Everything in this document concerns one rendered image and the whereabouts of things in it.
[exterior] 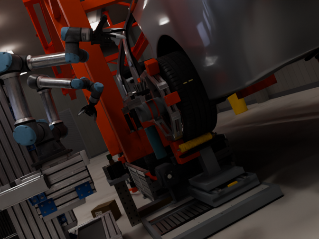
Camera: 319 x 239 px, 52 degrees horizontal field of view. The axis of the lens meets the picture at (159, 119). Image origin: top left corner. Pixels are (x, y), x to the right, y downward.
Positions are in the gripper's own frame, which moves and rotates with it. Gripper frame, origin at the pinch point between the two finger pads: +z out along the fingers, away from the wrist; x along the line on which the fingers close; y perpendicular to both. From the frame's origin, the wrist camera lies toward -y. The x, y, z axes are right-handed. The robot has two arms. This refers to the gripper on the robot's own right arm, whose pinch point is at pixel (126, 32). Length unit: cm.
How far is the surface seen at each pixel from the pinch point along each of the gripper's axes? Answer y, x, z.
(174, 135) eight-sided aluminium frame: 72, -5, 34
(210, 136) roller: 73, -7, 60
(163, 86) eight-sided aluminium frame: 38.0, -12.3, 24.5
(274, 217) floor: 84, 58, 84
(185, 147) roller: 78, -1, 42
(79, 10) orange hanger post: 13, -104, -39
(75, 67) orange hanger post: 127, -257, -71
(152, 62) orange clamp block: 26.5, -25.1, 17.2
